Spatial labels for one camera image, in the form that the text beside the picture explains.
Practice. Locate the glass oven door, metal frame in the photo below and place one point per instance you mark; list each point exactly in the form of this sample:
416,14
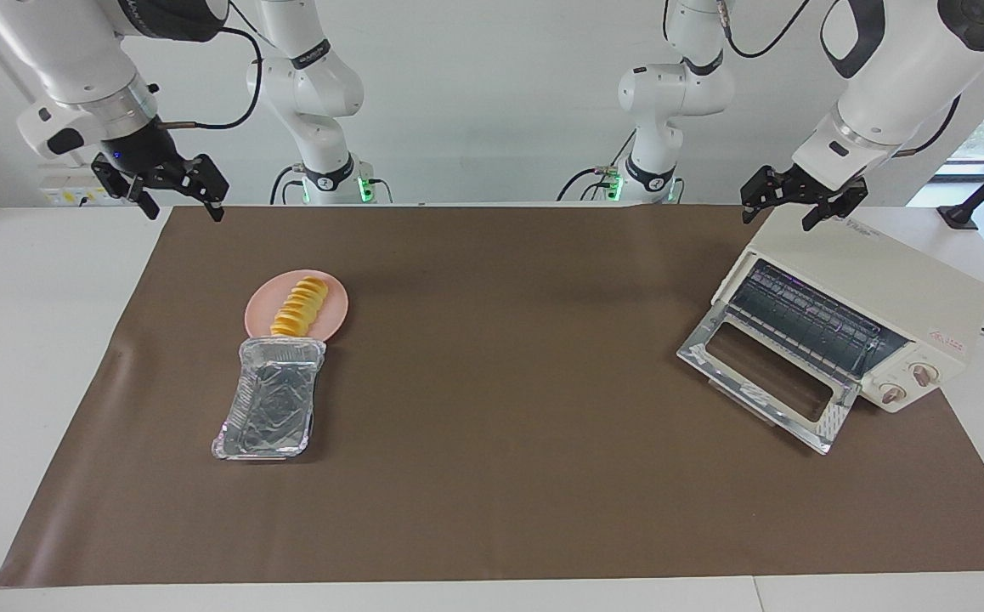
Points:
832,416

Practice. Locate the pink round plate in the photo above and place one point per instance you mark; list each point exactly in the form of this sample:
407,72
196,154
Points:
258,310

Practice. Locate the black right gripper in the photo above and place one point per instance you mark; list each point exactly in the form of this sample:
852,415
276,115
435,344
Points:
152,166

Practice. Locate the brown table mat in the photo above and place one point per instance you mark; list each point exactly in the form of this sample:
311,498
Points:
500,467

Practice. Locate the yellow ridged bread loaf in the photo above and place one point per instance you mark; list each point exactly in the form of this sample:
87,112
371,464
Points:
301,306

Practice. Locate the white toaster oven body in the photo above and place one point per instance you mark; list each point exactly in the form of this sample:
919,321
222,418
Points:
883,272

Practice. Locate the beige oven control knob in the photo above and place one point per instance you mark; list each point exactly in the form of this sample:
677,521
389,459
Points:
894,393
925,375

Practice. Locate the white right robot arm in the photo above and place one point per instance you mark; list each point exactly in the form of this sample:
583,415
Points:
76,59

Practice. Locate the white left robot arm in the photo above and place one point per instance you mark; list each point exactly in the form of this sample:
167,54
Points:
900,76

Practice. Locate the white power strip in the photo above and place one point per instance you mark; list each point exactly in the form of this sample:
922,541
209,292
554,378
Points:
76,191

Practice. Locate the aluminium foil tray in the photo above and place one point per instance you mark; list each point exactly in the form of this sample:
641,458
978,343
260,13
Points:
275,408

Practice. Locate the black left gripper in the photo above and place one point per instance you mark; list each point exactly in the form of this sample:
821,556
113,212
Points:
785,183

